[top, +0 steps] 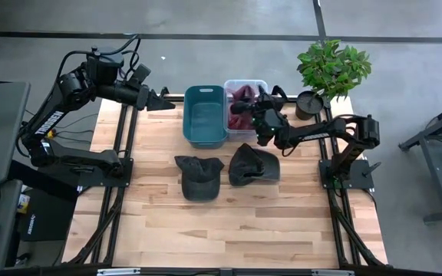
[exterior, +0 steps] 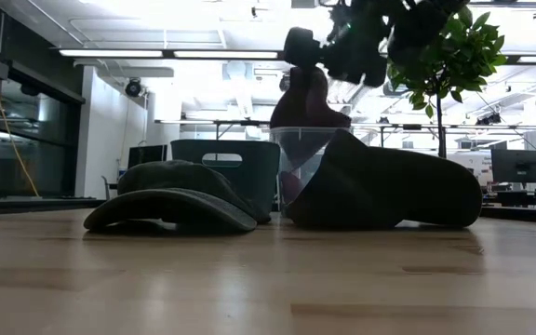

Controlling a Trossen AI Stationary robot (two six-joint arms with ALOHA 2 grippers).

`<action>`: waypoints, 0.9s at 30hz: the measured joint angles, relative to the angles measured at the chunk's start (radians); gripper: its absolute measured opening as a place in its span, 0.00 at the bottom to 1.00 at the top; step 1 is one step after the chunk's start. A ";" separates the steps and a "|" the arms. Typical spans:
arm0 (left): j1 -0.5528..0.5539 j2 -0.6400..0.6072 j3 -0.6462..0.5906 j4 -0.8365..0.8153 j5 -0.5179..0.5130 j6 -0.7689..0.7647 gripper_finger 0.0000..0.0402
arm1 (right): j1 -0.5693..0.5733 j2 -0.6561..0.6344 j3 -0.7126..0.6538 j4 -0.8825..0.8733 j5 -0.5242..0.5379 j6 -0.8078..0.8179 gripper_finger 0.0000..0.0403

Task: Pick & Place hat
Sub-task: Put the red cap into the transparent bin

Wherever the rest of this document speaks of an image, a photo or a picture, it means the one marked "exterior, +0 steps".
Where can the dark green cap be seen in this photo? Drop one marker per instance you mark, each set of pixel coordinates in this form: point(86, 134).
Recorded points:
point(389, 186)

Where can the clear plastic bin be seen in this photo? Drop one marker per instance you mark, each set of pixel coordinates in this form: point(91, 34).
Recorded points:
point(286, 149)

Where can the green cap with stitched brim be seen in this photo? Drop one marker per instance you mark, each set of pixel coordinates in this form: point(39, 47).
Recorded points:
point(170, 205)

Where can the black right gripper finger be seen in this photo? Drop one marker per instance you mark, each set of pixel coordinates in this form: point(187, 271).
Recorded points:
point(301, 46)

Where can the black ceiling track rail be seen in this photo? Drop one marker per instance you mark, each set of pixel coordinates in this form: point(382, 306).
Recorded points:
point(193, 122)

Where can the teal plastic bin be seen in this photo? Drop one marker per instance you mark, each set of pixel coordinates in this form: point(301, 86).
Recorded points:
point(258, 186)

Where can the long ceiling light strip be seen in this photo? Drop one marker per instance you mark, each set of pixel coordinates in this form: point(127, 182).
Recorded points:
point(156, 53)

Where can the black ceiling spot lamp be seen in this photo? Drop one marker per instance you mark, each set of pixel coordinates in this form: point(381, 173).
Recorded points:
point(133, 88)
point(284, 83)

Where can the small green leafy tree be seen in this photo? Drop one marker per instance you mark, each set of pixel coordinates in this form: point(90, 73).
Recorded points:
point(463, 65)

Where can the dark computer monitor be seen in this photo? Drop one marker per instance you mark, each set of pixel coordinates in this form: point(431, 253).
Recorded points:
point(147, 156)
point(517, 165)

